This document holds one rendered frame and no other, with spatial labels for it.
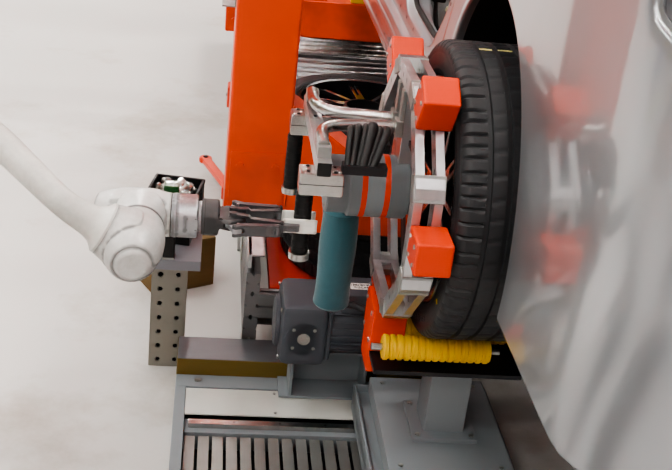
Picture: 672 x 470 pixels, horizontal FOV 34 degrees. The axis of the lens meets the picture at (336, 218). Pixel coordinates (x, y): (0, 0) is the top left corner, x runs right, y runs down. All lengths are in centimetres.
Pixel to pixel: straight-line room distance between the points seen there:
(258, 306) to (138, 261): 116
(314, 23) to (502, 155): 267
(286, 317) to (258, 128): 49
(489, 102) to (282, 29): 72
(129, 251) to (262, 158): 89
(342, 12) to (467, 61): 250
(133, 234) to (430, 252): 56
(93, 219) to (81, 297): 157
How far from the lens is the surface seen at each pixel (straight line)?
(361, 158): 218
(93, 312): 356
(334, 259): 258
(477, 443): 273
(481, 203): 214
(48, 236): 403
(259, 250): 311
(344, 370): 311
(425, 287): 225
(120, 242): 203
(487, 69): 227
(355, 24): 476
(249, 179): 286
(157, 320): 321
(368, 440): 281
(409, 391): 287
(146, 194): 221
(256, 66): 276
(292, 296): 285
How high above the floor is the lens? 178
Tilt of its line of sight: 24 degrees down
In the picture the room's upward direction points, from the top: 7 degrees clockwise
